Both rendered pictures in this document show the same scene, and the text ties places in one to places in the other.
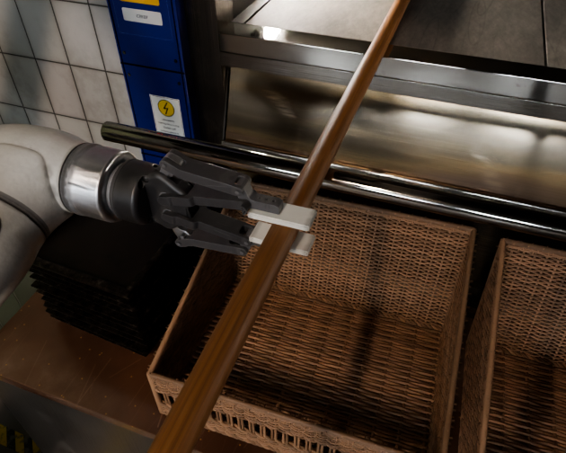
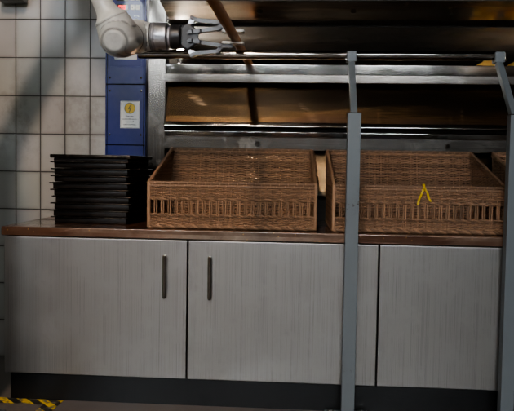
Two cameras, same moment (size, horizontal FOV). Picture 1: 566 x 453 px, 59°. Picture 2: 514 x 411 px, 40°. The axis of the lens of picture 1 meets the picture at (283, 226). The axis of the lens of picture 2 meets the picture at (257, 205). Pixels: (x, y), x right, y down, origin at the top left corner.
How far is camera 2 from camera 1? 2.05 m
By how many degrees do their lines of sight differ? 42
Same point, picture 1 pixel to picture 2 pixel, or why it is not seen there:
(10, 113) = (2, 141)
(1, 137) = not seen: hidden behind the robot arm
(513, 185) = (323, 119)
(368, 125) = (246, 103)
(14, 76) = (18, 111)
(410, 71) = (263, 69)
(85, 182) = (161, 25)
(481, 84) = (296, 70)
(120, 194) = (174, 28)
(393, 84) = (256, 77)
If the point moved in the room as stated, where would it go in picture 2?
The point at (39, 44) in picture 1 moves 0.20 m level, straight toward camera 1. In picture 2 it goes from (47, 86) to (72, 81)
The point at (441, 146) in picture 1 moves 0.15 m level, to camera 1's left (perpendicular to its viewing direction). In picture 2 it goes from (285, 107) to (247, 105)
